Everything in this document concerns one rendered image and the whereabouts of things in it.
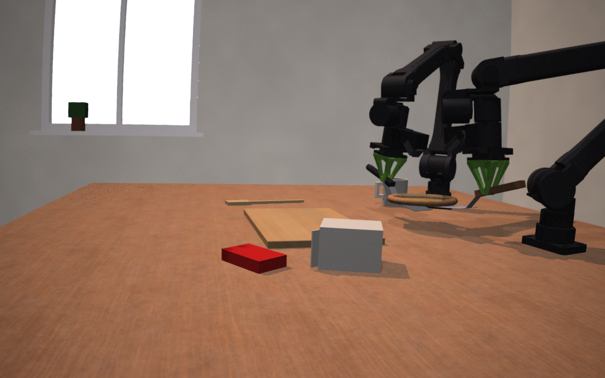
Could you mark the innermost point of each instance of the grey spatula with brown handle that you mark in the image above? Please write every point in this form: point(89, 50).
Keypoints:
point(493, 190)

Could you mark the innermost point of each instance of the wooden cutting board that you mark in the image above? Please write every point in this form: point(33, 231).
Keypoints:
point(288, 227)

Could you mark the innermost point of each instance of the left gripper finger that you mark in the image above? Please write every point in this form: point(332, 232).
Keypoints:
point(502, 166)
point(491, 168)

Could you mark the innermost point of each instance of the round cheese pizza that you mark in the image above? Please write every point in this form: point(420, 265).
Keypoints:
point(414, 199)

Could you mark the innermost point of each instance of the red rectangular block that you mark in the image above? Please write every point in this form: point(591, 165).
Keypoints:
point(254, 258)

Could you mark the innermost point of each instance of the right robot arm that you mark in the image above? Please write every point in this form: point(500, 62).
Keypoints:
point(401, 85)

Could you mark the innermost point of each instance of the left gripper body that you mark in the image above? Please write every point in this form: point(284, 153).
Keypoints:
point(489, 135)

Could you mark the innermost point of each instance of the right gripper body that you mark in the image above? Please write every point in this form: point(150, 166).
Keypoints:
point(387, 151)

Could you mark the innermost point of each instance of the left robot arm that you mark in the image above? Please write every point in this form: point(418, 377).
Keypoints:
point(554, 187)

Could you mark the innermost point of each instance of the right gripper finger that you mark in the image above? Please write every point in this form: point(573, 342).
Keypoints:
point(388, 164)
point(400, 163)

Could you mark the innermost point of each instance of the grey metal turner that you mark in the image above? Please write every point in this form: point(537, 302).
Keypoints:
point(391, 184)

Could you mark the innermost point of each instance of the grey mug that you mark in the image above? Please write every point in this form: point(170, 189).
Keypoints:
point(400, 186)

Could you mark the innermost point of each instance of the tan wooden spatula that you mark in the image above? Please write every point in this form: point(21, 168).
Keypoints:
point(247, 202)

